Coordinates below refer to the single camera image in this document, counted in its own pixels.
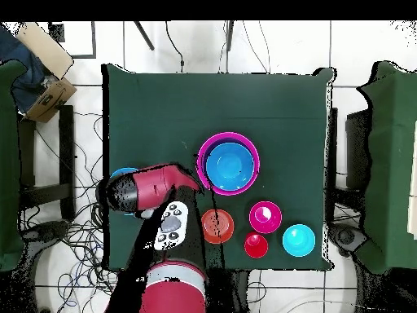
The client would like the medium blue bowl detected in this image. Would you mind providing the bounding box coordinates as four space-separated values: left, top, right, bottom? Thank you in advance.
109 166 139 179
205 142 256 192

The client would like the large pink bowl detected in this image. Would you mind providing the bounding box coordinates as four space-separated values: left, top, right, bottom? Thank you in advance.
195 131 261 196

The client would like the small orange bowl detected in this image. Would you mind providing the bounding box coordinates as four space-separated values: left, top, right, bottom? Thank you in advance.
200 208 235 245

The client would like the small crimson bowl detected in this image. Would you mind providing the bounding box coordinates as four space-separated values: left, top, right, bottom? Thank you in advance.
248 201 283 235

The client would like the dark green tablecloth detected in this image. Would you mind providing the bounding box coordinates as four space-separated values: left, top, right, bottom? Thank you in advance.
102 63 336 271

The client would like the red cup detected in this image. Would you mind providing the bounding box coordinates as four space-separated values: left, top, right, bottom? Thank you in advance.
244 231 270 259

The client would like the small blue bowl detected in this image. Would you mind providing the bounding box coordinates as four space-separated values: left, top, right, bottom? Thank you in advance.
282 223 317 258

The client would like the black box cabinet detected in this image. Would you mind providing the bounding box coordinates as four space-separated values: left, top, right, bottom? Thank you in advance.
345 110 372 190

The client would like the brown cardboard box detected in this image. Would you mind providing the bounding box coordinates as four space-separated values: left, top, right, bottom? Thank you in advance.
25 77 78 124

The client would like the beige cushion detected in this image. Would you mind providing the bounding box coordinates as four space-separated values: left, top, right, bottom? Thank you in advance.
15 21 74 80

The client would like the dark blue cloth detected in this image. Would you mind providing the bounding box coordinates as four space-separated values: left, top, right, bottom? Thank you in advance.
0 25 56 113

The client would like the black cable with connector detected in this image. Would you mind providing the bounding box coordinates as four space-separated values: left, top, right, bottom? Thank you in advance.
165 20 185 73

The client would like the tangle of black cables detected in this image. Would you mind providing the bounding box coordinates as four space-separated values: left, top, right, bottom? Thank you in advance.
19 110 121 313

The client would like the black stand frame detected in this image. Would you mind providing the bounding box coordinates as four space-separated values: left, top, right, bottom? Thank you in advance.
17 104 76 221

